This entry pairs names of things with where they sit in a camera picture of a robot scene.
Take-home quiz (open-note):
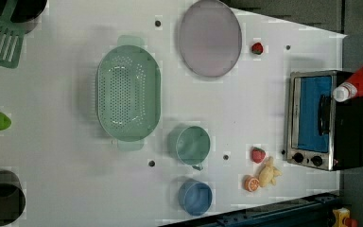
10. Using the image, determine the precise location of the red ketchup bottle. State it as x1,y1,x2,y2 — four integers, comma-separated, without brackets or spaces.
333,66,363,102

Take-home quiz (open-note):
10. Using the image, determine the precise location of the green cup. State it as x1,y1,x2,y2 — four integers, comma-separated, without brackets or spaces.
167,125,211,171

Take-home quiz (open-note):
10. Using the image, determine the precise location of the green perforated colander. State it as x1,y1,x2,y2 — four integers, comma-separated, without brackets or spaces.
96,35,161,151

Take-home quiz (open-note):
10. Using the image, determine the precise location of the pink round plate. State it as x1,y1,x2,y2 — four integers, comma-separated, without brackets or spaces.
179,0,242,77

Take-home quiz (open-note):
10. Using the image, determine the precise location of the blue cup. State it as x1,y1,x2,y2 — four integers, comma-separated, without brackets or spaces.
178,180,213,216

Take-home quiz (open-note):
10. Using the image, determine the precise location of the red strawberry toy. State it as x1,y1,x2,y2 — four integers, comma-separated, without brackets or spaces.
251,43,264,55
251,147,266,164

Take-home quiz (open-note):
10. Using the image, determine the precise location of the orange slice toy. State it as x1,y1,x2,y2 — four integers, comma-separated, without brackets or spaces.
244,176,259,192

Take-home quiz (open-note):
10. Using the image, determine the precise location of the black cylinder container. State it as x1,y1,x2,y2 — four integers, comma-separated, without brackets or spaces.
0,0,48,33

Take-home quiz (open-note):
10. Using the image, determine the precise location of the green slotted rack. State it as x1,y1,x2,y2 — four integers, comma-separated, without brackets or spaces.
0,0,26,69

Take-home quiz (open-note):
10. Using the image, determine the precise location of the black cup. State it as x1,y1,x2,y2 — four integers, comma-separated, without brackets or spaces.
0,170,26,227

